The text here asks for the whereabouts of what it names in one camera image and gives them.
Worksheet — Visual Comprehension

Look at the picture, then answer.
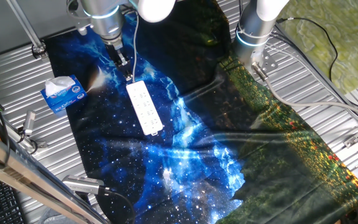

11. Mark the white power strip cord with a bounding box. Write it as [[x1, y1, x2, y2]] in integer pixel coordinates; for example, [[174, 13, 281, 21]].
[[131, 12, 140, 83]]

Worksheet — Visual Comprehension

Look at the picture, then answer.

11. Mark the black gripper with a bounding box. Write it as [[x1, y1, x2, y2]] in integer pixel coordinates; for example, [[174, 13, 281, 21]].
[[105, 39, 134, 83]]

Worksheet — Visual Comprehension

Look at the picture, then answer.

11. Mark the blue tissue box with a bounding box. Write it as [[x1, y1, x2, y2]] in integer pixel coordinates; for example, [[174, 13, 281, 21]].
[[39, 74, 88, 114]]

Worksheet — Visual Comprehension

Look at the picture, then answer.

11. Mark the aluminium frame pole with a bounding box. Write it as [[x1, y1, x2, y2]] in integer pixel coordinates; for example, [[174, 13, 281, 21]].
[[6, 0, 48, 60]]

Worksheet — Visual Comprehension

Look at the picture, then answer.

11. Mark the aluminium frame beam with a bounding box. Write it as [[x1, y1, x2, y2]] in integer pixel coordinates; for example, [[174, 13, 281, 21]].
[[0, 123, 112, 224]]

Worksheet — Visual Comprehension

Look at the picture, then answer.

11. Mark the black camera cable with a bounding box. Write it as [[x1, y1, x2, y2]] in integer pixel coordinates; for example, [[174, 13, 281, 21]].
[[98, 185, 137, 224]]

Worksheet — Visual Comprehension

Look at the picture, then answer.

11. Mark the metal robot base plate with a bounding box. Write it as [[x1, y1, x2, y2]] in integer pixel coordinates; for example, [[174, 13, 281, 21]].
[[246, 49, 280, 77]]

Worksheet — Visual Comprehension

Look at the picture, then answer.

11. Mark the thick grey robot cable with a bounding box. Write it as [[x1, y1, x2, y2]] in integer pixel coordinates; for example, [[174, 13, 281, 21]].
[[251, 61, 358, 124]]

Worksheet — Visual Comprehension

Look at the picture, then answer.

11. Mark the black floor cable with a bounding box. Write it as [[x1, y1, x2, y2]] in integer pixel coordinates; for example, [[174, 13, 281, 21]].
[[276, 16, 341, 83]]

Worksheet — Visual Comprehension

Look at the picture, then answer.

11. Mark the small silver camera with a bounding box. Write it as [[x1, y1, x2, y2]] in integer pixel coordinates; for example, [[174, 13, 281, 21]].
[[22, 110, 37, 137]]

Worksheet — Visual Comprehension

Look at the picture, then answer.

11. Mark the galaxy print cloth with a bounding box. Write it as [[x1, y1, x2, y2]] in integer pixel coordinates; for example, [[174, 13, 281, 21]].
[[43, 0, 358, 224]]

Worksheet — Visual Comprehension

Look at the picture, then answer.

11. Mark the silver camera with cable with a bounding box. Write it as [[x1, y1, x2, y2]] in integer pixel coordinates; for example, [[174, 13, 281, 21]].
[[62, 174, 106, 196]]

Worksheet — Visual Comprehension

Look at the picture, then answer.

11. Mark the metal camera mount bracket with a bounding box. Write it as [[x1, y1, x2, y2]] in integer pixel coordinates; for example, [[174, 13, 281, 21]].
[[0, 118, 48, 154]]

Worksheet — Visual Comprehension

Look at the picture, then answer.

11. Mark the white power strip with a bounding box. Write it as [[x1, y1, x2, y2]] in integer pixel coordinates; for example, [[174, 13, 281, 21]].
[[125, 80, 164, 137]]

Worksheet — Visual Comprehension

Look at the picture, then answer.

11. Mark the grey towel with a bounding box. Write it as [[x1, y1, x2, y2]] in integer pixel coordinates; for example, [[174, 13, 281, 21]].
[[37, 206, 71, 224]]

